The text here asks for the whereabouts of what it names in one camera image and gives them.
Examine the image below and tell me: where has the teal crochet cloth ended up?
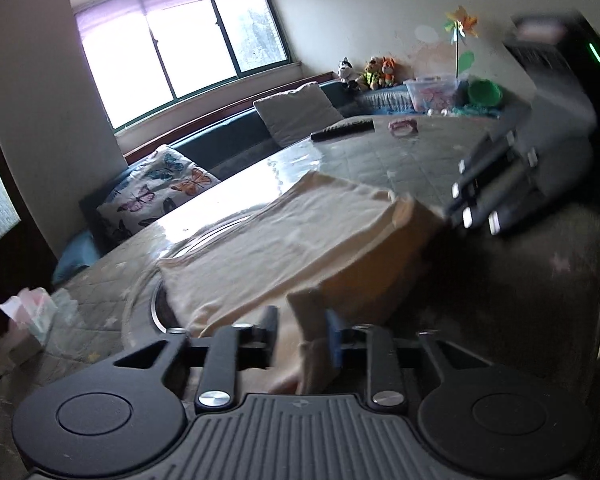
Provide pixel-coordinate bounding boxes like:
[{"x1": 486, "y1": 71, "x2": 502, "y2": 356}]
[{"x1": 447, "y1": 104, "x2": 501, "y2": 120}]

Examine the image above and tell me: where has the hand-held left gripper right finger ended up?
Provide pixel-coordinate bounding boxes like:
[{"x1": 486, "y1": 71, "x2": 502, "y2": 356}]
[{"x1": 325, "y1": 309, "x2": 477, "y2": 407}]

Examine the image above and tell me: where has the blue sofa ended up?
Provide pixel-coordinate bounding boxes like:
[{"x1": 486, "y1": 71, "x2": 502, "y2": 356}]
[{"x1": 52, "y1": 77, "x2": 461, "y2": 286}]

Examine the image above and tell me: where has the small pink object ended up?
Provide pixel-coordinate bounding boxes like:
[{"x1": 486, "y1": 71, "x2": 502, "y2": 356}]
[{"x1": 388, "y1": 118, "x2": 420, "y2": 138}]

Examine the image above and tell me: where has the plain white pillow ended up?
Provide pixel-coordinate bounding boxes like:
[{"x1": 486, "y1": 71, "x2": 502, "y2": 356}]
[{"x1": 253, "y1": 81, "x2": 346, "y2": 148}]

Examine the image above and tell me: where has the clear plastic storage box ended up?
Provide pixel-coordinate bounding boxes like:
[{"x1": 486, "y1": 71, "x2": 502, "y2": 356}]
[{"x1": 405, "y1": 74, "x2": 461, "y2": 112}]

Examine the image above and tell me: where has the tissue box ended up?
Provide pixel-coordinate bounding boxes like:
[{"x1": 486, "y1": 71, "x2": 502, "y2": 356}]
[{"x1": 0, "y1": 287, "x2": 81, "y2": 356}]

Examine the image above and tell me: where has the window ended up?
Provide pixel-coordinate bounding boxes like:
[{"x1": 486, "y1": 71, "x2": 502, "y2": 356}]
[{"x1": 74, "y1": 0, "x2": 291, "y2": 131}]

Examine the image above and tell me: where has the black remote control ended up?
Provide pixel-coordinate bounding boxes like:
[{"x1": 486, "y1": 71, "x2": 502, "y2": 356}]
[{"x1": 311, "y1": 121, "x2": 376, "y2": 143}]

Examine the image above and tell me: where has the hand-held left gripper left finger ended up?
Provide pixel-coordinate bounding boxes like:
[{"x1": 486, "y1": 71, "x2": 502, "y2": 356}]
[{"x1": 111, "y1": 306, "x2": 279, "y2": 409}]

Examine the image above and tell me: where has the orange plush fox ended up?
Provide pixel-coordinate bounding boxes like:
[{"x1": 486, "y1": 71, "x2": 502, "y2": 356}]
[{"x1": 381, "y1": 56, "x2": 400, "y2": 88}]

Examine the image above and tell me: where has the cream knit garment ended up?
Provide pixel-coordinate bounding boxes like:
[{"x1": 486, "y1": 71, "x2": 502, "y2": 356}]
[{"x1": 157, "y1": 170, "x2": 448, "y2": 396}]

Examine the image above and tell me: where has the plush toy with green vest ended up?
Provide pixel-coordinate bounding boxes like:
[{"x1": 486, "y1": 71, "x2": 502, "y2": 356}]
[{"x1": 363, "y1": 57, "x2": 386, "y2": 91}]

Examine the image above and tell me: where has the green bowl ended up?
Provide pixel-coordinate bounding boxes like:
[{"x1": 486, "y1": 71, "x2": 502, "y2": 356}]
[{"x1": 467, "y1": 80, "x2": 506, "y2": 107}]

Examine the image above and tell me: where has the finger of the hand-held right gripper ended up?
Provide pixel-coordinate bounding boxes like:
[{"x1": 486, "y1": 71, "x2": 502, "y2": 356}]
[
  {"x1": 451, "y1": 130, "x2": 520, "y2": 202},
  {"x1": 459, "y1": 149, "x2": 542, "y2": 237}
]

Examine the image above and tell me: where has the black round stove insert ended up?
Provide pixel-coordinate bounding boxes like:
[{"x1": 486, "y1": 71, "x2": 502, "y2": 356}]
[{"x1": 150, "y1": 280, "x2": 181, "y2": 333}]

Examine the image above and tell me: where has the black and white plush dog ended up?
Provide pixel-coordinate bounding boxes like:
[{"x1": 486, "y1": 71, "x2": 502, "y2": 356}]
[{"x1": 337, "y1": 56, "x2": 361, "y2": 86}]

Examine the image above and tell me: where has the paper pinwheel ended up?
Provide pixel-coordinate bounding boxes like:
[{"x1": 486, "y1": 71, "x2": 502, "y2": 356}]
[{"x1": 442, "y1": 5, "x2": 480, "y2": 81}]

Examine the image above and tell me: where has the butterfly print pillow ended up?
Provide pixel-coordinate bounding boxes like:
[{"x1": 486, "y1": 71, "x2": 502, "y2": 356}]
[{"x1": 96, "y1": 144, "x2": 222, "y2": 251}]

